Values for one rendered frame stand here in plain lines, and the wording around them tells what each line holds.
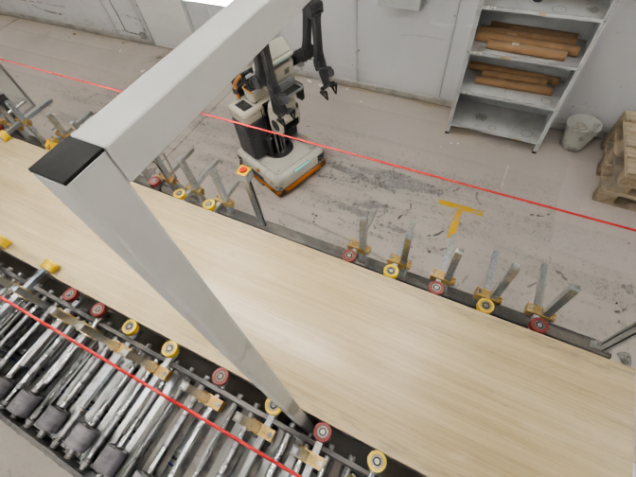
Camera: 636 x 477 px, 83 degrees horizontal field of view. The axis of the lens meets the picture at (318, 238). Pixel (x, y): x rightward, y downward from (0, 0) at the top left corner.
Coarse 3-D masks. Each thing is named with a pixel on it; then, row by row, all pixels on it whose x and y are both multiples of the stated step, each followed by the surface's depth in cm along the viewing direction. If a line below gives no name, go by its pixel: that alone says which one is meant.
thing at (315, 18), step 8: (320, 0) 229; (312, 16) 231; (320, 16) 234; (312, 24) 238; (320, 24) 238; (312, 32) 243; (320, 32) 242; (320, 40) 245; (320, 48) 250; (320, 56) 254; (320, 64) 259
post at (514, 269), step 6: (516, 264) 165; (510, 270) 167; (516, 270) 165; (504, 276) 173; (510, 276) 170; (504, 282) 176; (498, 288) 182; (504, 288) 179; (492, 294) 189; (498, 294) 186
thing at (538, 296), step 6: (546, 264) 199; (540, 270) 198; (546, 270) 197; (540, 276) 195; (540, 282) 193; (540, 288) 191; (540, 294) 189; (534, 300) 191; (540, 300) 188; (540, 306) 186
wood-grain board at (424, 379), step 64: (0, 192) 260; (64, 256) 223; (192, 256) 214; (256, 256) 210; (320, 256) 207; (256, 320) 188; (320, 320) 185; (384, 320) 182; (448, 320) 180; (320, 384) 168; (384, 384) 165; (448, 384) 163; (512, 384) 161; (576, 384) 159; (384, 448) 152; (448, 448) 150; (512, 448) 148; (576, 448) 146
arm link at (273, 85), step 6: (264, 48) 220; (264, 54) 223; (270, 54) 225; (264, 60) 227; (270, 60) 227; (264, 66) 232; (270, 66) 230; (270, 72) 233; (270, 78) 236; (270, 84) 240; (276, 84) 242; (270, 90) 244; (276, 90) 245
